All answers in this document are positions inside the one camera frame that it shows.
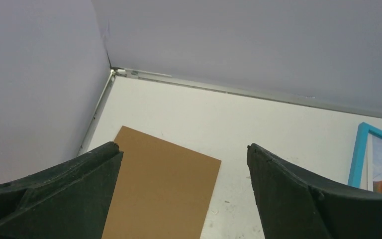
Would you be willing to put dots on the aluminium table edge rail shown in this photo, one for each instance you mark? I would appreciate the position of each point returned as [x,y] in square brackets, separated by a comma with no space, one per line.
[168,79]

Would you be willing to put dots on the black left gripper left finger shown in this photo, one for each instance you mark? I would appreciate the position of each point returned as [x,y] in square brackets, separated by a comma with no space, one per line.
[70,200]

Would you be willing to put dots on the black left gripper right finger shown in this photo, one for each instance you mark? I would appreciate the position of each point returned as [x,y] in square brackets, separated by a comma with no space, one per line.
[295,203]

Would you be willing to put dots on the blue wooden picture frame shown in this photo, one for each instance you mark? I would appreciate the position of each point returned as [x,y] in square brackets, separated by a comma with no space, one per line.
[356,169]

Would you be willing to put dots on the brown cardboard backing board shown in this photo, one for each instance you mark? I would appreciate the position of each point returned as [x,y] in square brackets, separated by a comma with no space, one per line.
[163,190]

